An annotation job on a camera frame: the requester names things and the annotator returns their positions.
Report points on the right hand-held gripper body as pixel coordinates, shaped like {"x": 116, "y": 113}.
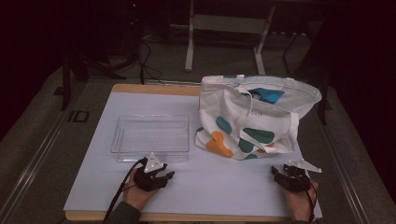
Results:
{"x": 295, "y": 180}

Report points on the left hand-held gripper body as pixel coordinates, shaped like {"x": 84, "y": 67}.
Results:
{"x": 149, "y": 180}

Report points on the clear plastic box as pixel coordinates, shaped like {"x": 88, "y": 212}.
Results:
{"x": 149, "y": 138}

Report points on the white tote bag coloured patches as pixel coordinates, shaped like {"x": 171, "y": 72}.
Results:
{"x": 249, "y": 124}

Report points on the person's left hand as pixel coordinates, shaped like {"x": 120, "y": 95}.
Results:
{"x": 137, "y": 196}

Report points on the person's right hand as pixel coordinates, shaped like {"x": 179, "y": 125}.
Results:
{"x": 300, "y": 203}

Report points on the black metal stand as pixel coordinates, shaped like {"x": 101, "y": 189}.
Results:
{"x": 320, "y": 77}

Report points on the black tripod stand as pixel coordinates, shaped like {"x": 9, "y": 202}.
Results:
{"x": 81, "y": 67}

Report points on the white metal stand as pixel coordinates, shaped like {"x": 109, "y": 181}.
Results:
{"x": 227, "y": 23}

